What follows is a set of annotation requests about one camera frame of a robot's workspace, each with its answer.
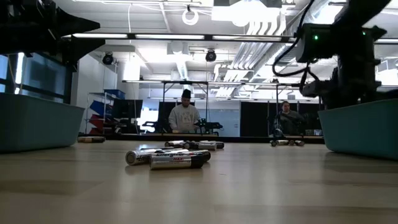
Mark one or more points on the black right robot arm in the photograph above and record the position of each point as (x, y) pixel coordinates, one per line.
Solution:
(342, 46)

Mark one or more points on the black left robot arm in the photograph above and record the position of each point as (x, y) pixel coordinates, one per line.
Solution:
(25, 31)

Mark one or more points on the teal plastic bin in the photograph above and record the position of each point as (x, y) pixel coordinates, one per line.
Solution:
(37, 124)
(360, 130)

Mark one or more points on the person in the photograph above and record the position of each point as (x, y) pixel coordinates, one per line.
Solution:
(184, 118)
(289, 121)

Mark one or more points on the white ceiling pipe bundle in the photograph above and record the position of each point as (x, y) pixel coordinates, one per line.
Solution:
(264, 29)

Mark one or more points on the black partition panel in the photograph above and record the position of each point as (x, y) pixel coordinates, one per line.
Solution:
(163, 115)
(255, 118)

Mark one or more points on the black ceiling spotlight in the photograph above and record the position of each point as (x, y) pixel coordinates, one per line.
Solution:
(211, 56)
(108, 59)

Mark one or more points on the LED light bar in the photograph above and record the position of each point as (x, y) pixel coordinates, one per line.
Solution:
(171, 36)

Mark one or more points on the black computer monitor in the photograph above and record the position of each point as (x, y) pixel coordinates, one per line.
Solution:
(127, 109)

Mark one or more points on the rack with blue red bins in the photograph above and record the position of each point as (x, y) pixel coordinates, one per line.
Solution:
(99, 107)

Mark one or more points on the dark framed window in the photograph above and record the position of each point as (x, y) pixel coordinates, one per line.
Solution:
(43, 74)

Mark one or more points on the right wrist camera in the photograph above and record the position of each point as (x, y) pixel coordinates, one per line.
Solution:
(317, 87)

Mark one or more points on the black aluminium rig frame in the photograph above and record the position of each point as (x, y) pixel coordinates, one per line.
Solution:
(248, 139)

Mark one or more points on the black background rig frame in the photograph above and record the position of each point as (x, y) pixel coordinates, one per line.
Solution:
(174, 82)

